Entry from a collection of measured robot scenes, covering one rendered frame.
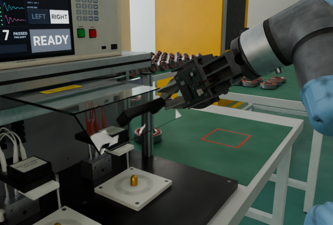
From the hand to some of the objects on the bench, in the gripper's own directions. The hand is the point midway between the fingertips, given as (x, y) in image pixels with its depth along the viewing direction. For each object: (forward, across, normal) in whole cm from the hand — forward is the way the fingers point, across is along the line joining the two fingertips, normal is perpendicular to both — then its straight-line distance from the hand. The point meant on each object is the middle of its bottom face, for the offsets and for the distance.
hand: (166, 100), depth 60 cm
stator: (+47, +8, +41) cm, 63 cm away
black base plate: (+30, +18, -5) cm, 35 cm away
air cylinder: (+40, +10, +7) cm, 42 cm away
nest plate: (+28, +17, -17) cm, 37 cm away
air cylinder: (+40, +10, -17) cm, 45 cm away
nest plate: (+28, +17, +7) cm, 33 cm away
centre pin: (+27, +16, +7) cm, 32 cm away
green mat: (+49, +8, +59) cm, 77 cm away
